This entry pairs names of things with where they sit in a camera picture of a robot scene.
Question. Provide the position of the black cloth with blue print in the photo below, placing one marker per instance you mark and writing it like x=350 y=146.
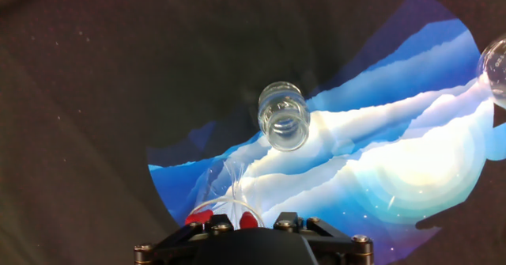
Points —
x=79 y=99

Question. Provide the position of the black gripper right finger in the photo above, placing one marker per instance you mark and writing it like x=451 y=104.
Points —
x=340 y=251

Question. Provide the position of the glass beaker holding droppers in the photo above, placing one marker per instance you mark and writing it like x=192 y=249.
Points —
x=229 y=205

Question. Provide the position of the clear glass beaker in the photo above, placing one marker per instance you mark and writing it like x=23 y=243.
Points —
x=496 y=71

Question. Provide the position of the small clear glass vial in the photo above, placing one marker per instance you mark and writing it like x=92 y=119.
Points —
x=282 y=126

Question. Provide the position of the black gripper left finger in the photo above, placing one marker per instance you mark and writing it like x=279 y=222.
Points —
x=174 y=249

